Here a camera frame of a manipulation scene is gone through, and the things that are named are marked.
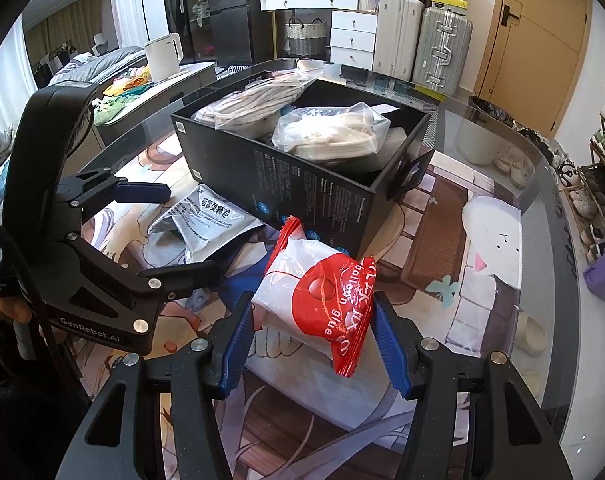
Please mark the grey low cabinet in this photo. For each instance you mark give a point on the grey low cabinet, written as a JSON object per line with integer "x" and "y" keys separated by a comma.
{"x": 191, "y": 78}

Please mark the white suitcase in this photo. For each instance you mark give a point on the white suitcase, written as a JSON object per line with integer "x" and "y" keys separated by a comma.
{"x": 397, "y": 33}

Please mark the bagged white cloth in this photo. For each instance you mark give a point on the bagged white cloth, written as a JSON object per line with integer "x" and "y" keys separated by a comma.
{"x": 325, "y": 134}

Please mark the wooden door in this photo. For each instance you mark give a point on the wooden door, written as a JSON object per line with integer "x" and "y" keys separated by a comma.
{"x": 534, "y": 58}

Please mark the black glass wardrobe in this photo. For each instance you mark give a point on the black glass wardrobe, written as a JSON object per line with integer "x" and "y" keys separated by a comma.
{"x": 190, "y": 19}

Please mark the red white balloon glue bag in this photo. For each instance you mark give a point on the red white balloon glue bag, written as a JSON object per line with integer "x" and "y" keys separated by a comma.
{"x": 317, "y": 291}

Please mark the silver aluminium suitcase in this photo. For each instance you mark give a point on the silver aluminium suitcase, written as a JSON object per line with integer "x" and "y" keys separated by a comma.
{"x": 442, "y": 50}

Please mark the white trash bin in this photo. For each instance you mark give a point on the white trash bin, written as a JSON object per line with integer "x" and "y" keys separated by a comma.
{"x": 475, "y": 141}

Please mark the striped laundry basket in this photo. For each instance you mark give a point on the striped laundry basket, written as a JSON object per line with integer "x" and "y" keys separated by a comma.
{"x": 306, "y": 39}

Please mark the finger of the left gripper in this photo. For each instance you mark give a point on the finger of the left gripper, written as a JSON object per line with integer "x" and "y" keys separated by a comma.
{"x": 125, "y": 192}
{"x": 177, "y": 282}

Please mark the black cardboard box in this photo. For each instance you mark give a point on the black cardboard box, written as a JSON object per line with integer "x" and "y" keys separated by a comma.
{"x": 343, "y": 209}

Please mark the white electric kettle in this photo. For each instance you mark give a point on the white electric kettle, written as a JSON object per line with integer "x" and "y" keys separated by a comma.
{"x": 164, "y": 55}

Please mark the wooden shoe rack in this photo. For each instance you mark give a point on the wooden shoe rack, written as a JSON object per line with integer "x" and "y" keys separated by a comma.
{"x": 585, "y": 190}

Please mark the white drawer desk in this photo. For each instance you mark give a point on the white drawer desk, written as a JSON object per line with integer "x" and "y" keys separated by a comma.
{"x": 351, "y": 26}

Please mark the adidas striped sock bag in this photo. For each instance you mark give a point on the adidas striped sock bag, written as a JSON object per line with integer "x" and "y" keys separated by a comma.
{"x": 257, "y": 101}

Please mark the person's left hand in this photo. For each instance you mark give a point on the person's left hand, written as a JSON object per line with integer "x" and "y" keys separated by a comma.
{"x": 29, "y": 330}

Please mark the black refrigerator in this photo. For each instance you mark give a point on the black refrigerator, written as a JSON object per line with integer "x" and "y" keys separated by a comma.
{"x": 241, "y": 31}

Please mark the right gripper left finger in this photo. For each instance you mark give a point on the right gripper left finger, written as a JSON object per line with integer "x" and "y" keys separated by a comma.
{"x": 119, "y": 438}

